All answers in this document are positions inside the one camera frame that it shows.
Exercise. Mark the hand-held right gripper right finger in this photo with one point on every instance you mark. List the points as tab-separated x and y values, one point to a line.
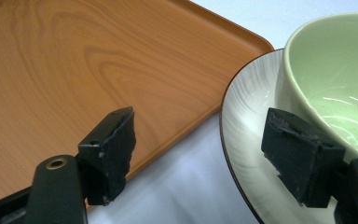
301	161

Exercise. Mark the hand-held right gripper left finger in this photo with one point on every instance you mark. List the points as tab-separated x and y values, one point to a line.
108	155

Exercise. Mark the white plate with dark rim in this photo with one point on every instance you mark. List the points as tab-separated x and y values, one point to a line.
248	130

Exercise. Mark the light green bowl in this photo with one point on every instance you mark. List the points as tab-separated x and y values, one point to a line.
332	77

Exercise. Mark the wood-grain orange tray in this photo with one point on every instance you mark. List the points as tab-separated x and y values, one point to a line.
90	71

